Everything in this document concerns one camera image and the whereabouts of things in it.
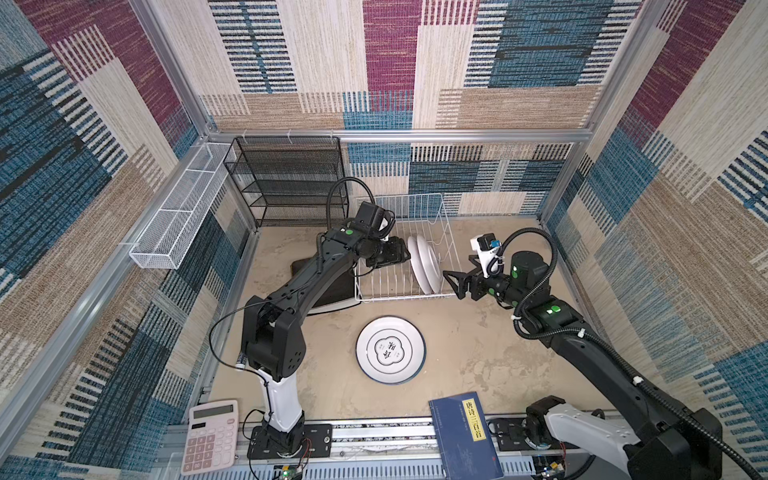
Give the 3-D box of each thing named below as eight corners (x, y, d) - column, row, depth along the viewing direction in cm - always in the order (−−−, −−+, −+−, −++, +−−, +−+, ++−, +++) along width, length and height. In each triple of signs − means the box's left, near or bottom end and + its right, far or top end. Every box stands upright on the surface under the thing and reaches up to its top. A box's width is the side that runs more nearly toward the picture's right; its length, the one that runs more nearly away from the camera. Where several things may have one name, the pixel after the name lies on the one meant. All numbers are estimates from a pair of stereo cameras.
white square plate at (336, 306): (309, 316, 96) (307, 311, 93) (309, 314, 96) (307, 309, 94) (360, 304, 98) (360, 299, 96) (360, 302, 99) (359, 297, 96)
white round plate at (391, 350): (355, 384, 83) (354, 381, 81) (359, 319, 95) (358, 315, 93) (427, 384, 83) (428, 381, 81) (422, 319, 95) (422, 315, 93)
